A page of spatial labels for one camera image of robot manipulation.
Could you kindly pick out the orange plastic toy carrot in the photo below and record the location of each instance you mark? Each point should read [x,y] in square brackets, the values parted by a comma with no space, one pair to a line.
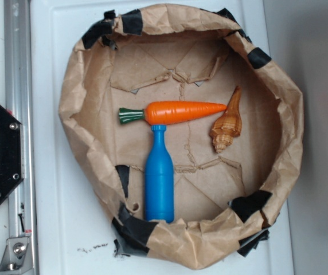
[170,112]

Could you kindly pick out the metal corner bracket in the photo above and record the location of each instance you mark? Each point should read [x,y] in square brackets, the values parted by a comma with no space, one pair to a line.
[17,257]

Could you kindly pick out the blue plastic bottle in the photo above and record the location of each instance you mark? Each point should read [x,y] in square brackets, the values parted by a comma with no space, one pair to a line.
[159,179]

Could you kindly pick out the aluminium extrusion rail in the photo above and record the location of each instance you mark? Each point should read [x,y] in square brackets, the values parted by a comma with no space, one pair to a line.
[18,76]

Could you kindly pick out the brown paper bag bin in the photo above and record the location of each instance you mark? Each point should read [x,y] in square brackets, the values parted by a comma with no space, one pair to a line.
[226,197]

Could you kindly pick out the brown spiral seashell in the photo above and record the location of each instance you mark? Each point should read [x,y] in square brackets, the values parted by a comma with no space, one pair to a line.
[229,125]

